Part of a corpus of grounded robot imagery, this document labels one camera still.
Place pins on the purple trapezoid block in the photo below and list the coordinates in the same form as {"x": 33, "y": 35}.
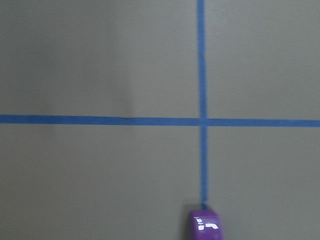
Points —
{"x": 205, "y": 224}

